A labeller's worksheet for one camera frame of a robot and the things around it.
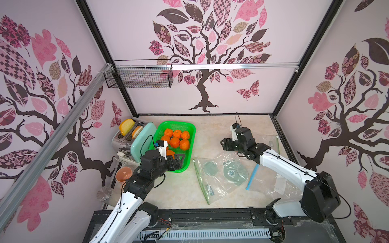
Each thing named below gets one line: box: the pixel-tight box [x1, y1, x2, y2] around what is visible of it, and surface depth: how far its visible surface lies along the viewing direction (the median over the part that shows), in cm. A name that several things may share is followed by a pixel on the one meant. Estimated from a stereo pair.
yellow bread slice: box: [119, 118, 136, 137], surface depth 90 cm
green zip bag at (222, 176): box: [192, 153, 250, 206], surface depth 87 cm
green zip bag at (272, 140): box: [261, 134, 281, 154], surface depth 105 cm
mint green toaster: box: [111, 117, 158, 164], surface depth 87 cm
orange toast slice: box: [131, 125, 144, 140], surface depth 87 cm
